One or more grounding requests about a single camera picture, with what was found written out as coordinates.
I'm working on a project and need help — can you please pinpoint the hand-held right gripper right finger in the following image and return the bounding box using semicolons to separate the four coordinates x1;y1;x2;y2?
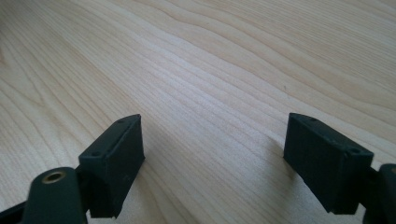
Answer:
282;112;375;216

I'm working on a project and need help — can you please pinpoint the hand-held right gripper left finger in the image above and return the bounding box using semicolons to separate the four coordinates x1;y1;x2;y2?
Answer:
78;113;146;219

